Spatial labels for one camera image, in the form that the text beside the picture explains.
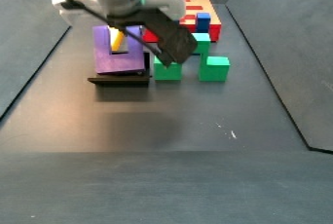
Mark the purple U-shaped block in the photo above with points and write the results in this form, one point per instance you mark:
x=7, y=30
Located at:
x=126, y=60

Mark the red slotted board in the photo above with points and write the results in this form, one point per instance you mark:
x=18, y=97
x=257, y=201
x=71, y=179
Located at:
x=201, y=6

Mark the black angled fixture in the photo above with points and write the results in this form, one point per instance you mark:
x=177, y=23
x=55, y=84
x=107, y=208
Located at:
x=129, y=79

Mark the yellow bar block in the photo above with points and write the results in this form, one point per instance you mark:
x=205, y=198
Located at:
x=116, y=38

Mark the blue U-shaped block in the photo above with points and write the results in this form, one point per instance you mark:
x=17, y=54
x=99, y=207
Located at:
x=204, y=21

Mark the green stepped arch block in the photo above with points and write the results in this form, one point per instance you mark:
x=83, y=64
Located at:
x=213, y=66

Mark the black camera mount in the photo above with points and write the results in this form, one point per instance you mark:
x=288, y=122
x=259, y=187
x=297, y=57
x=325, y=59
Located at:
x=177, y=43

